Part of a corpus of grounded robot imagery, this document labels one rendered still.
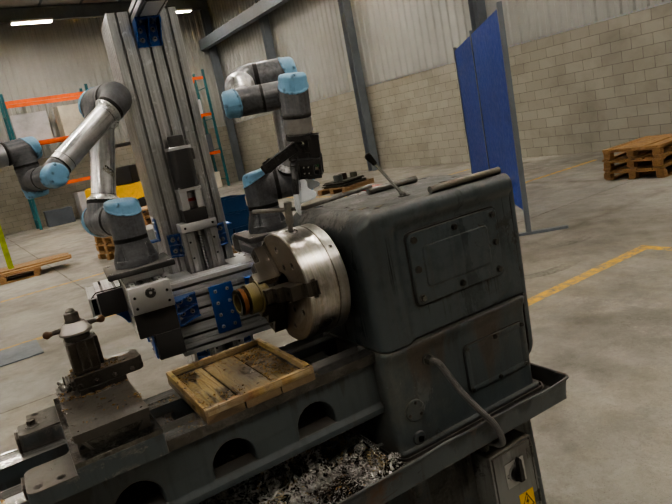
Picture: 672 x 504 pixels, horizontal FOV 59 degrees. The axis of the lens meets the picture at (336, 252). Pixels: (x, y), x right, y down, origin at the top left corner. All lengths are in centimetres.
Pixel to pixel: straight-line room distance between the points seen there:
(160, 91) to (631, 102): 1092
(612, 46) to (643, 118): 145
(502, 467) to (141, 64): 184
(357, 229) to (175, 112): 103
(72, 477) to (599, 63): 1219
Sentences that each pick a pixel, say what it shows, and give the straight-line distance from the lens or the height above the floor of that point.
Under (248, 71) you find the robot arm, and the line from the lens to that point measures 201.
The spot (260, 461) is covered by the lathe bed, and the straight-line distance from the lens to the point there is 163.
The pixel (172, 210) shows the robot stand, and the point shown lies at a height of 130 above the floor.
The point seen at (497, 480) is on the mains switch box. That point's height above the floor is 36.
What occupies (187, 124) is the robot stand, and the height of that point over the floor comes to 160.
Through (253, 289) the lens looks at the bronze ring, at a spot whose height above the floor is 111.
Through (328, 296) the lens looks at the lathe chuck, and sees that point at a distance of 159.
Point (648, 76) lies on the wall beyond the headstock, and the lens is 1239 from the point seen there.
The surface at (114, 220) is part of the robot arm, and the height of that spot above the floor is 133.
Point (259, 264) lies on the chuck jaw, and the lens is 170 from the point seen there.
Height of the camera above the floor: 149
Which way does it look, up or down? 12 degrees down
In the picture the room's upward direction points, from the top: 11 degrees counter-clockwise
